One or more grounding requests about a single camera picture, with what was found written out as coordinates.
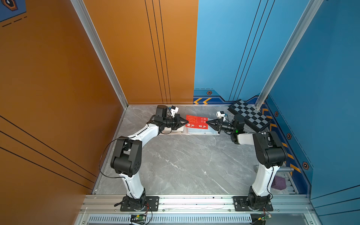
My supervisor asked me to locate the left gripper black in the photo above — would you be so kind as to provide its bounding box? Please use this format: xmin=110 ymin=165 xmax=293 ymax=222
xmin=162 ymin=114 xmax=188 ymax=130

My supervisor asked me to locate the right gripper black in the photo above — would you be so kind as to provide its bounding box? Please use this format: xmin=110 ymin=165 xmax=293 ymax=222
xmin=207 ymin=118 xmax=237 ymax=135

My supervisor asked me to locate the red card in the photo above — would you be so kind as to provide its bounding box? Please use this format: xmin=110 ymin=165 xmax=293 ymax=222
xmin=186 ymin=115 xmax=208 ymax=129

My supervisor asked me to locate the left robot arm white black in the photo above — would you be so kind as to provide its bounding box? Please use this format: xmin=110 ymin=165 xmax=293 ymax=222
xmin=110 ymin=105 xmax=188 ymax=211

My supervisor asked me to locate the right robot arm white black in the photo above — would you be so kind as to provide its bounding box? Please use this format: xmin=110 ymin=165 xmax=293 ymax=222
xmin=206 ymin=114 xmax=287 ymax=211

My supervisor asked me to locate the black white checkerboard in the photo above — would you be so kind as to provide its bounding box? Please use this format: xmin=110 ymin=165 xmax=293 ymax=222
xmin=228 ymin=100 xmax=272 ymax=132

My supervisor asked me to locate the purple box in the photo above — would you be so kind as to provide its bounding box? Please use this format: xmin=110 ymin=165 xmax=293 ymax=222
xmin=271 ymin=176 xmax=287 ymax=190

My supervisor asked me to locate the left circuit board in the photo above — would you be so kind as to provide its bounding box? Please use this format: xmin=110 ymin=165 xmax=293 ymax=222
xmin=129 ymin=214 xmax=147 ymax=225

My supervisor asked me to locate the circuit board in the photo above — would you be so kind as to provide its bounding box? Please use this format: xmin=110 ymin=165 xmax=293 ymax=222
xmin=129 ymin=214 xmax=147 ymax=225
xmin=256 ymin=213 xmax=272 ymax=225

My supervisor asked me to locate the right circuit board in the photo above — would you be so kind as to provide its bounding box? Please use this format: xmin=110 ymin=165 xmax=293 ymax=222
xmin=256 ymin=213 xmax=272 ymax=225

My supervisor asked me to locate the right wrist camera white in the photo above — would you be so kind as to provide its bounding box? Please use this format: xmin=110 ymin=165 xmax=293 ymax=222
xmin=216 ymin=111 xmax=228 ymax=122

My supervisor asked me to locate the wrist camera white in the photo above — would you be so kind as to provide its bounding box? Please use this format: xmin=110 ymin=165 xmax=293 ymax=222
xmin=170 ymin=106 xmax=179 ymax=117
xmin=216 ymin=111 xmax=228 ymax=122

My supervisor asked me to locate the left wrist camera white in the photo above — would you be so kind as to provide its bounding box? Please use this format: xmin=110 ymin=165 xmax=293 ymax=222
xmin=170 ymin=106 xmax=179 ymax=117

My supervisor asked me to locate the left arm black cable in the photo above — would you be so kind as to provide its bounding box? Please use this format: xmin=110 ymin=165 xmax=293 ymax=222
xmin=98 ymin=137 xmax=124 ymax=179

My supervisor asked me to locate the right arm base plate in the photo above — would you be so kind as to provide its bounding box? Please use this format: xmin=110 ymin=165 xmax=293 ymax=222
xmin=232 ymin=196 xmax=274 ymax=212

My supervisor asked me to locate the aluminium front rail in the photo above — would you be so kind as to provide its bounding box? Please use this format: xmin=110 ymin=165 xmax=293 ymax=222
xmin=79 ymin=195 xmax=315 ymax=215

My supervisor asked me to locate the left aluminium corner post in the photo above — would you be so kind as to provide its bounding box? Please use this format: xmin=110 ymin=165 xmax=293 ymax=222
xmin=70 ymin=0 xmax=128 ymax=110

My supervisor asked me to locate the aluminium corner post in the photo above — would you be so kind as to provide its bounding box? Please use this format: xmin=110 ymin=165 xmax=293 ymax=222
xmin=255 ymin=0 xmax=323 ymax=110
xmin=70 ymin=0 xmax=128 ymax=110

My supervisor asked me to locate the right aluminium corner post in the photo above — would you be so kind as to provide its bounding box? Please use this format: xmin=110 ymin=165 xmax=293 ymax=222
xmin=255 ymin=0 xmax=323 ymax=110

